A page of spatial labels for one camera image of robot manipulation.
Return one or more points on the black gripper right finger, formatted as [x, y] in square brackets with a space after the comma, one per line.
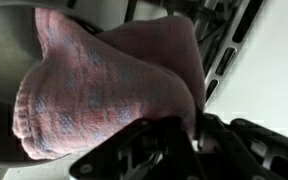
[237, 146]

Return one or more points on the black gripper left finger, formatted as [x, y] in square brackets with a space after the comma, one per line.
[127, 146]

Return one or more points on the pink checked cloth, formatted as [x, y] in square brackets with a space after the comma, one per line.
[100, 93]

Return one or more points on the stainless steel gas stove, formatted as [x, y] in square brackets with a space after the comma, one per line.
[232, 43]

